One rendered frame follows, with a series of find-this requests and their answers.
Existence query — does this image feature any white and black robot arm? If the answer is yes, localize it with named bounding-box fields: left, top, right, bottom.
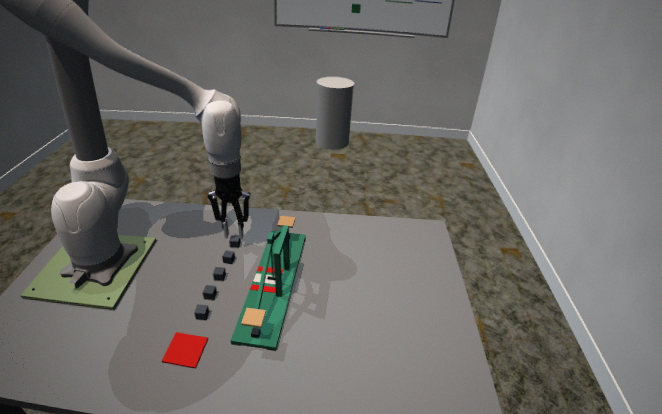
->
left=0, top=0, right=242, bottom=288

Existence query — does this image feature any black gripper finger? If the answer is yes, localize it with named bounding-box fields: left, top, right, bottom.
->
left=207, top=191, right=229, bottom=239
left=230, top=191, right=251, bottom=239

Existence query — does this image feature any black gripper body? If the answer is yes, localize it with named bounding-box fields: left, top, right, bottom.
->
left=214, top=174, right=243, bottom=203

